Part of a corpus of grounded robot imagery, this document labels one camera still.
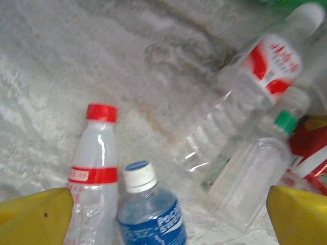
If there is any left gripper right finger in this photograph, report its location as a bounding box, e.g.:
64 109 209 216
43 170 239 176
266 185 327 245

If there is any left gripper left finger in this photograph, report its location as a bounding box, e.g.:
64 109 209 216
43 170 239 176
0 187 74 245

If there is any clear bottle green cap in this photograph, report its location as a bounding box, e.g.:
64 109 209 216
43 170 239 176
201 110 299 228

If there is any red gold label bottle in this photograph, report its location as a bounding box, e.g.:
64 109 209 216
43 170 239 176
277 114 327 197

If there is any clear bottle red cap band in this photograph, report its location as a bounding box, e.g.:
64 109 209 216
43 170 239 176
62 103 120 245

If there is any clear bottle blue label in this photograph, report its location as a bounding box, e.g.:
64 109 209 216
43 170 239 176
116 160 188 245

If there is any clear bottle red white label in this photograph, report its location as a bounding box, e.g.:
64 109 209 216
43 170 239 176
173 2 325 181

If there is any green plastic bottle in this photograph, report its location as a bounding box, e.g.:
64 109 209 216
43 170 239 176
240 0 327 20

